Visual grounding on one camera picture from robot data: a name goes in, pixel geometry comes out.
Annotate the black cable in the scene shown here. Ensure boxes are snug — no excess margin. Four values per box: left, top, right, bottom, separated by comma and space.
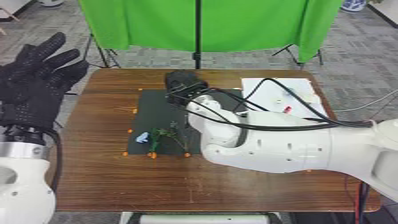
238, 77, 371, 128
167, 87, 341, 132

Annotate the dark mat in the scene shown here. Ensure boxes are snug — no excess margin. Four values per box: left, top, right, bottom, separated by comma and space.
126, 88, 245, 156

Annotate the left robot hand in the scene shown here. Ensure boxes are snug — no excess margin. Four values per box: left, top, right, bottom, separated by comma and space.
0, 32, 91, 132

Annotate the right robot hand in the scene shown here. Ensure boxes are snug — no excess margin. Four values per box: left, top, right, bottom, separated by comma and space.
164, 70, 212, 97

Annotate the black stand pole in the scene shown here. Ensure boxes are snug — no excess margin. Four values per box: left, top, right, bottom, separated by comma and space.
192, 0, 204, 70

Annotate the white sheet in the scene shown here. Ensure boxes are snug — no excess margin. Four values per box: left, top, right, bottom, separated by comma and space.
240, 77, 331, 122

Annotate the blue flower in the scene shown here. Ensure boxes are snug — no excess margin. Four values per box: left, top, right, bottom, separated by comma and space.
135, 131, 151, 145

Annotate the green sprig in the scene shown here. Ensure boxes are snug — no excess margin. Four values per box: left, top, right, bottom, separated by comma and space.
149, 127, 167, 153
165, 121, 194, 152

